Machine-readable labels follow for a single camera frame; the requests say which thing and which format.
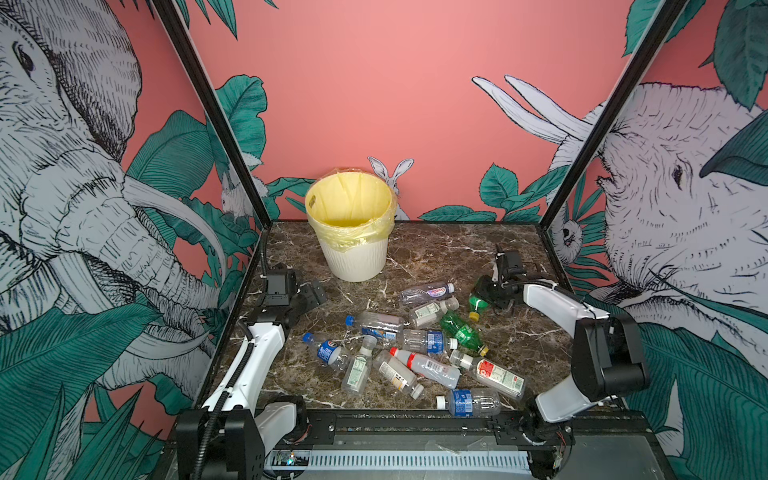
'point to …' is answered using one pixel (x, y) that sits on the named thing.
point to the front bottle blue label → (471, 402)
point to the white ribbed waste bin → (365, 263)
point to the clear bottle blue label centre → (427, 341)
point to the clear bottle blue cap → (378, 325)
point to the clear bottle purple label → (426, 293)
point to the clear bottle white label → (431, 313)
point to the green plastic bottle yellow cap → (465, 335)
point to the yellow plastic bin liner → (349, 207)
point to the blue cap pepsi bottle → (331, 352)
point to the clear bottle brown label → (397, 374)
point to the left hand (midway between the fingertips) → (309, 288)
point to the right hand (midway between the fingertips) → (473, 287)
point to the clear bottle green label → (356, 374)
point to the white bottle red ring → (429, 369)
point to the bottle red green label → (491, 375)
